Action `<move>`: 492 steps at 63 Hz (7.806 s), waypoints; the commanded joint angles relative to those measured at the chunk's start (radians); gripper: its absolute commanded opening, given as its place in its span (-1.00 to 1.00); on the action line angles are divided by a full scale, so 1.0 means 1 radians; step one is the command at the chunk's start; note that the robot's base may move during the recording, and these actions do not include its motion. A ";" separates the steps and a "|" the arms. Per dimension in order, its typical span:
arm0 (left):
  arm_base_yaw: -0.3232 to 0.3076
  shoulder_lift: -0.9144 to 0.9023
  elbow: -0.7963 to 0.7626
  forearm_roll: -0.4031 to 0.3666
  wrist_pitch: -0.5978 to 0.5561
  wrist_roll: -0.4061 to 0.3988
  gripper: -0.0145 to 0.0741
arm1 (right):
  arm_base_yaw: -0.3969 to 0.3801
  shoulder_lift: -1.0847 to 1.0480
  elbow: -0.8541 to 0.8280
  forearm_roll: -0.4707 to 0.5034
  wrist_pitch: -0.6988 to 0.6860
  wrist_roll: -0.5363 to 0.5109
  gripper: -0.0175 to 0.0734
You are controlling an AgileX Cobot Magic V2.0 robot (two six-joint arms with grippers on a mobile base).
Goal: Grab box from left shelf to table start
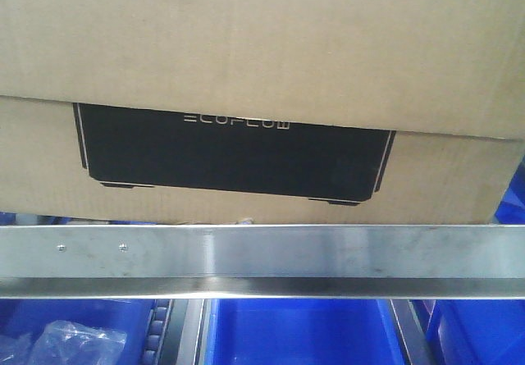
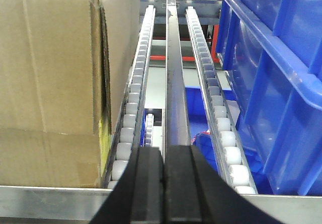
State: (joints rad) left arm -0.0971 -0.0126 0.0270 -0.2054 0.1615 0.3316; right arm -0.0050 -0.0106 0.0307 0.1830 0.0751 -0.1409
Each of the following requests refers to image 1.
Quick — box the clear plastic bag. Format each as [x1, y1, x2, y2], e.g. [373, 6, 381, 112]
[1, 320, 127, 364]

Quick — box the blue bin upper right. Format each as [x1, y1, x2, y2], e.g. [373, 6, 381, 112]
[491, 173, 524, 225]

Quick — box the blue bin lower left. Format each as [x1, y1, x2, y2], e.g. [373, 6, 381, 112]
[1, 299, 155, 364]

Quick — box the blue bin lower right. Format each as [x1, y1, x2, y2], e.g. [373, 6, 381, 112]
[412, 299, 524, 364]

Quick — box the right metal divider lower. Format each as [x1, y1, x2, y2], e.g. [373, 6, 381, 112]
[388, 299, 436, 365]

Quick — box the left roller track lower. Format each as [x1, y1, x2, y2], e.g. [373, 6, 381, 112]
[140, 299, 210, 365]

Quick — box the blue bin lower middle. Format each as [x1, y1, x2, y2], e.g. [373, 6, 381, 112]
[204, 299, 404, 364]

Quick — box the steel shelf front rail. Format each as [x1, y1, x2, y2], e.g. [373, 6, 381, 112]
[1, 225, 524, 299]

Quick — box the blue bin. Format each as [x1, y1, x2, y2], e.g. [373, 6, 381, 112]
[412, 299, 524, 364]
[1, 299, 155, 364]
[491, 173, 524, 225]
[204, 299, 404, 364]

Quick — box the brown EcoFlow cardboard box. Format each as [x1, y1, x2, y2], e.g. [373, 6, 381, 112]
[1, 0, 524, 224]

